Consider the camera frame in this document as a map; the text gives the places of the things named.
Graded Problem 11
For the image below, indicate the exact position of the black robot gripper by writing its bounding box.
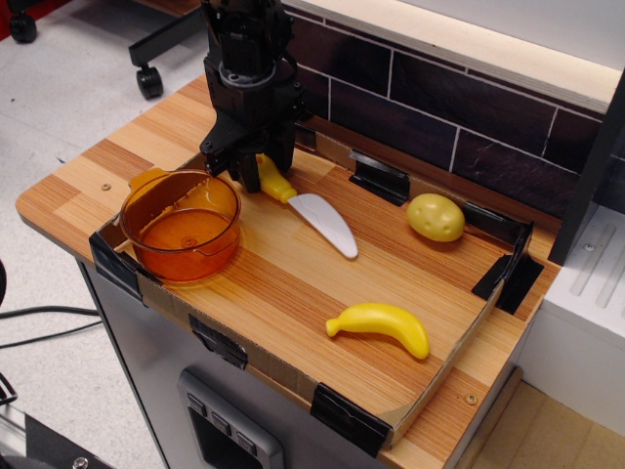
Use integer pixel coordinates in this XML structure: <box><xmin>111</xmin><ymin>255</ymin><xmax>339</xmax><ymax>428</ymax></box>
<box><xmin>200</xmin><ymin>56</ymin><xmax>305</xmax><ymax>193</ymax></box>

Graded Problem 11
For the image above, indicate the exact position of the yellow handled white toy knife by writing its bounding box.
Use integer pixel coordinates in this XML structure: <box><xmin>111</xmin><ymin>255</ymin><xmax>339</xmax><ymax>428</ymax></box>
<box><xmin>256</xmin><ymin>153</ymin><xmax>358</xmax><ymax>259</ymax></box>

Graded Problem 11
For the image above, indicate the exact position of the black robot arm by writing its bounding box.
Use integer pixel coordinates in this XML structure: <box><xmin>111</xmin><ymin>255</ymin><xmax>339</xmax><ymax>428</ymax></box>
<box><xmin>199</xmin><ymin>1</ymin><xmax>305</xmax><ymax>193</ymax></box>

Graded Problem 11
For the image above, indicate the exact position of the orange transparent plastic pot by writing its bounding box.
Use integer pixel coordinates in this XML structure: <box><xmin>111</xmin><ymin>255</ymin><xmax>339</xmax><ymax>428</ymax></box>
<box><xmin>119</xmin><ymin>168</ymin><xmax>241</xmax><ymax>283</ymax></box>

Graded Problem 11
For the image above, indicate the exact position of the cardboard fence with black tape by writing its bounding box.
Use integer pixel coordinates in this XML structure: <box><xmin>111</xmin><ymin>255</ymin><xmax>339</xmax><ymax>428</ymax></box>
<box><xmin>85</xmin><ymin>150</ymin><xmax>555</xmax><ymax>468</ymax></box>

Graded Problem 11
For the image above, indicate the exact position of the black chair caster wheel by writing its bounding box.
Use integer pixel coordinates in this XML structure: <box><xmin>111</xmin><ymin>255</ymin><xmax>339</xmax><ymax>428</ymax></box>
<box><xmin>136</xmin><ymin>66</ymin><xmax>163</xmax><ymax>100</ymax></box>

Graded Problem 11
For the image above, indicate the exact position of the black chair base leg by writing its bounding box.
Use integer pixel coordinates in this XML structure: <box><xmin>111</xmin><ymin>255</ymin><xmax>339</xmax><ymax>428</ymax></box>
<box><xmin>128</xmin><ymin>7</ymin><xmax>206</xmax><ymax>67</ymax></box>

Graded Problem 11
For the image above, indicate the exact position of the yellow toy potato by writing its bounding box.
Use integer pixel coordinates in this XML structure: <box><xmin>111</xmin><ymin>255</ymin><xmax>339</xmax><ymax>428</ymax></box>
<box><xmin>406</xmin><ymin>193</ymin><xmax>465</xmax><ymax>242</ymax></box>

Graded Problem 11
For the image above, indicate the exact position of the yellow toy banana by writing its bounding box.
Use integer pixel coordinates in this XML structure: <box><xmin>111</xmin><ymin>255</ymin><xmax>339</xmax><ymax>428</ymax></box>
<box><xmin>325</xmin><ymin>303</ymin><xmax>430</xmax><ymax>360</ymax></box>

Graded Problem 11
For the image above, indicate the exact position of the black far caster wheel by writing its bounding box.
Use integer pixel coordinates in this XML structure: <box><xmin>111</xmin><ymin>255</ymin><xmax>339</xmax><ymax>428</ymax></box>
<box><xmin>9</xmin><ymin>12</ymin><xmax>37</xmax><ymax>44</ymax></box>

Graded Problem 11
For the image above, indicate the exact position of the black floor cable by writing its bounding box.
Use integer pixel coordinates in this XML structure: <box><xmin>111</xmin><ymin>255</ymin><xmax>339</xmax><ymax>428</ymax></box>
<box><xmin>0</xmin><ymin>306</ymin><xmax>104</xmax><ymax>350</ymax></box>

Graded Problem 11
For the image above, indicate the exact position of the black vertical post right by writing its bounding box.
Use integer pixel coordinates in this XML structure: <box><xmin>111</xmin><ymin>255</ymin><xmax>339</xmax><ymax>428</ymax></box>
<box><xmin>549</xmin><ymin>74</ymin><xmax>624</xmax><ymax>265</ymax></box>

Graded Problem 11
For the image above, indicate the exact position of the black metal bracket with screw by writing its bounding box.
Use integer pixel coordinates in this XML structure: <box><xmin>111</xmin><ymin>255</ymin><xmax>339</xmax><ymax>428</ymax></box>
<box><xmin>24</xmin><ymin>414</ymin><xmax>112</xmax><ymax>469</ymax></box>

